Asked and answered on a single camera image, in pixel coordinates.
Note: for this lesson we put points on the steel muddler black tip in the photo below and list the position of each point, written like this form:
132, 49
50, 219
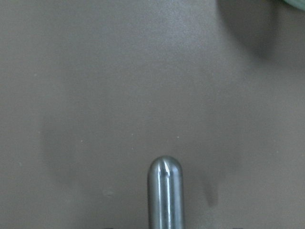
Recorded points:
165, 194

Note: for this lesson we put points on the mint green bowl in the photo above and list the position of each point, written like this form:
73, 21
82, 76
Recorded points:
299, 4

